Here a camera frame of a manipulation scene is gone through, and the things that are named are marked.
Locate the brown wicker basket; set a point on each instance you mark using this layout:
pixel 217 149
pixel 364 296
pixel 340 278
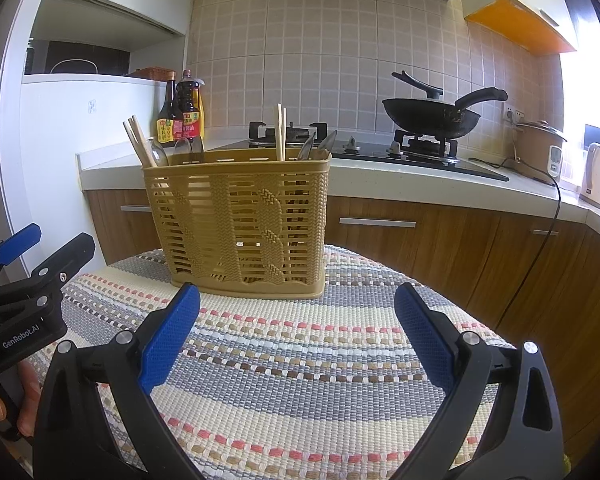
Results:
pixel 152 73

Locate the black glass gas stove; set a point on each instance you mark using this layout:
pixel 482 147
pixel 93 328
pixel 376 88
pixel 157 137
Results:
pixel 430 163

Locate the person's left hand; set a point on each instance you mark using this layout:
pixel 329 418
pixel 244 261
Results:
pixel 30 400

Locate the window with dark frame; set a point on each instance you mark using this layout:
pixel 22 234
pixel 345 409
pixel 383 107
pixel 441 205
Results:
pixel 580 10

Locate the yellow plastic utensil basket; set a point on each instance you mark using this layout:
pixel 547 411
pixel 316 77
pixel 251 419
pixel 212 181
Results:
pixel 240 220

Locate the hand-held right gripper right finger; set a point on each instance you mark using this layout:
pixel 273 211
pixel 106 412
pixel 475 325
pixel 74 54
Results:
pixel 425 335

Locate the wooden chopstick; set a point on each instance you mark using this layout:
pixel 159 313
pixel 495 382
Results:
pixel 137 144
pixel 280 130
pixel 145 141

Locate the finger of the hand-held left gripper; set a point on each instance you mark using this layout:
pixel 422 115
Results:
pixel 70 260
pixel 17 245

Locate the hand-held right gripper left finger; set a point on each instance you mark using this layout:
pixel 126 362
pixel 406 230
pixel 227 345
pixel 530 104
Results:
pixel 172 335

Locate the beige rice cooker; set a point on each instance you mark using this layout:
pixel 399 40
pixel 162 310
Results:
pixel 532 152

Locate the grey stove knob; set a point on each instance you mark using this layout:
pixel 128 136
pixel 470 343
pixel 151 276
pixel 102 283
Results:
pixel 351 146
pixel 393 149

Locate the yellow oil bottle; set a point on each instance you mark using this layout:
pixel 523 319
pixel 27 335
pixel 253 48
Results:
pixel 202 110

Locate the clear grey plastic spoon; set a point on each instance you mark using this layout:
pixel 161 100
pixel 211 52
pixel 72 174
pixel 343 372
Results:
pixel 160 154
pixel 306 147
pixel 198 151
pixel 182 151
pixel 326 145

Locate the slim dark soy sauce bottle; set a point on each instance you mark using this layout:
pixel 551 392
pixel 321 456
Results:
pixel 169 125

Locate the striped woven mat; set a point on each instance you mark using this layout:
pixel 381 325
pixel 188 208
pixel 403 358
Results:
pixel 300 360

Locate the large red label sauce bottle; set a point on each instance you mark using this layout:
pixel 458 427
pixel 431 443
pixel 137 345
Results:
pixel 187 115

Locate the wall power outlet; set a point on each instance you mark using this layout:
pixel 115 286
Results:
pixel 514 114

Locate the black burner grate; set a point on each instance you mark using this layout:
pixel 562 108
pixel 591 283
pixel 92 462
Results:
pixel 265 132
pixel 430 146

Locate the white electric kettle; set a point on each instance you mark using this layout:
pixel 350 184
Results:
pixel 595 175

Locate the orange wall cabinet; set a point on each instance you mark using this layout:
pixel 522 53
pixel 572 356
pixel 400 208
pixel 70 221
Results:
pixel 520 20

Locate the black wok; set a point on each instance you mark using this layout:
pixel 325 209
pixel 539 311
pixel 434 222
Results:
pixel 420 117

